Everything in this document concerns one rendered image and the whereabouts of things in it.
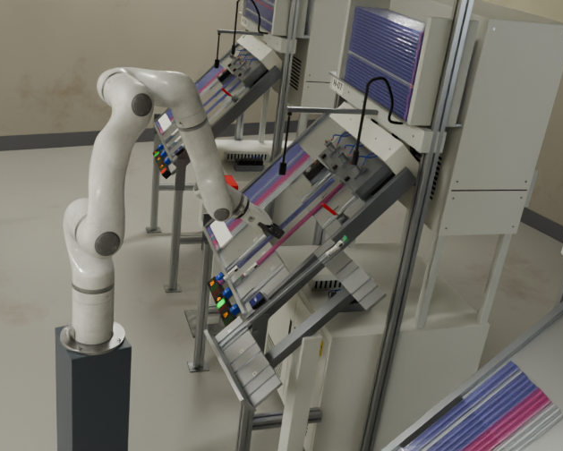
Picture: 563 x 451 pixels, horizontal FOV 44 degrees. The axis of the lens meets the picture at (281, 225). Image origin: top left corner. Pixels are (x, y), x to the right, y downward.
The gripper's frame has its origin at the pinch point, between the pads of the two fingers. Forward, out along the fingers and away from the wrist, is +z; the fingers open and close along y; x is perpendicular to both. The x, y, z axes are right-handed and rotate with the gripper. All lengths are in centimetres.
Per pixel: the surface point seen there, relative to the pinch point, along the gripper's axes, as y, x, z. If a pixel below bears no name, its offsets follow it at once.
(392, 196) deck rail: -10.0, -32.2, 19.9
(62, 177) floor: 298, 115, 3
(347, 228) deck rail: -10.0, -15.4, 14.4
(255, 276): 6.4, 19.0, 8.6
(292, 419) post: -37, 40, 25
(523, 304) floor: 94, -23, 217
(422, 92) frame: -11, -62, 3
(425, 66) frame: -11, -68, -2
